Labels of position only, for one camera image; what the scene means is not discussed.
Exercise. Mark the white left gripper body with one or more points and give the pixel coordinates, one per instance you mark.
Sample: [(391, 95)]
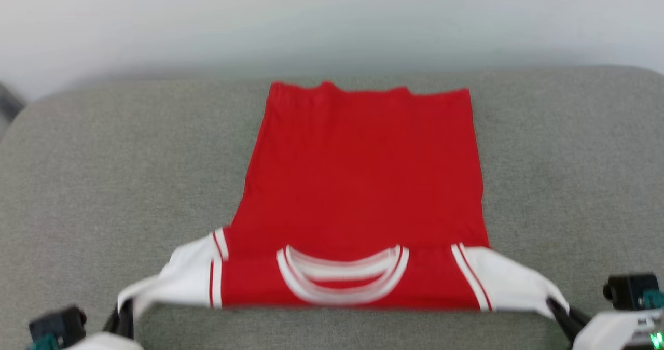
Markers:
[(106, 342)]

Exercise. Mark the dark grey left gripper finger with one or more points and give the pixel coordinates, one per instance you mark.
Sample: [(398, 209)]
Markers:
[(127, 320), (110, 323)]

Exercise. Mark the red and white jersey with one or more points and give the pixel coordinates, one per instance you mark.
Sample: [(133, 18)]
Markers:
[(363, 184)]

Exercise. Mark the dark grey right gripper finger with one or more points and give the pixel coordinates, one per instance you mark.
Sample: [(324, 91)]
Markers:
[(566, 321), (580, 316)]

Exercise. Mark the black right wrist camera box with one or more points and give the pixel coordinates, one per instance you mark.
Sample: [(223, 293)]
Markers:
[(630, 290)]

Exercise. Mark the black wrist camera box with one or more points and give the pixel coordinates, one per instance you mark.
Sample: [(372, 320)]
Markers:
[(57, 326), (630, 290)]

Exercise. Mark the grey metal rod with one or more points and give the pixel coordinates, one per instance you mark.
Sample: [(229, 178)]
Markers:
[(9, 103)]

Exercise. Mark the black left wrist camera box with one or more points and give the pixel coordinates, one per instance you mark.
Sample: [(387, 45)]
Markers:
[(57, 326)]

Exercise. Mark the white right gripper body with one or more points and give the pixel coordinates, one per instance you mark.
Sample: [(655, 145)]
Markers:
[(617, 332)]

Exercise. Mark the grey fabric sofa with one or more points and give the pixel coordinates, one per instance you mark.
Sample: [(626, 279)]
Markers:
[(104, 184)]

